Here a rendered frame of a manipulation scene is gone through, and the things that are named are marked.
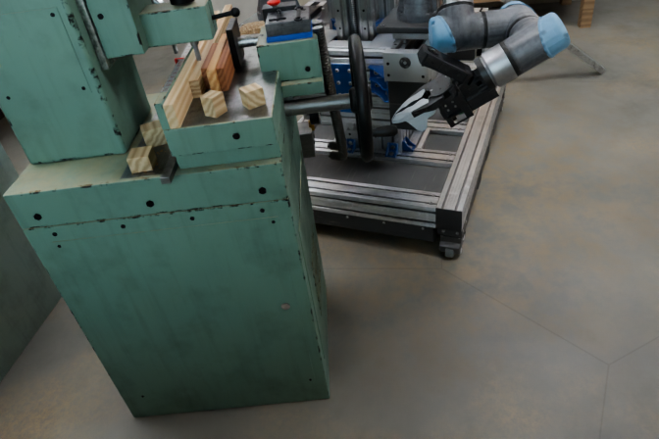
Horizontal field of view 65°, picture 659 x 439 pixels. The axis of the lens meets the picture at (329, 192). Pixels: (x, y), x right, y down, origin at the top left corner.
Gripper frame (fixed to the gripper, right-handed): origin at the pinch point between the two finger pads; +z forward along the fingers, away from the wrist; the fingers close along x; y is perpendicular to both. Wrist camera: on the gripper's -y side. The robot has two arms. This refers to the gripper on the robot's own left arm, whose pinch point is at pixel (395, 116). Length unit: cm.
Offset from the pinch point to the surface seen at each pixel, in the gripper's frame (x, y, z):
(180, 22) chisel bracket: 6.9, -39.7, 25.5
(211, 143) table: -11.8, -21.5, 29.4
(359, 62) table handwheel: 3.6, -13.0, 0.3
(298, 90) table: 9.9, -12.9, 16.5
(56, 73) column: -2, -48, 49
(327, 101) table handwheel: 9.5, -7.2, 12.8
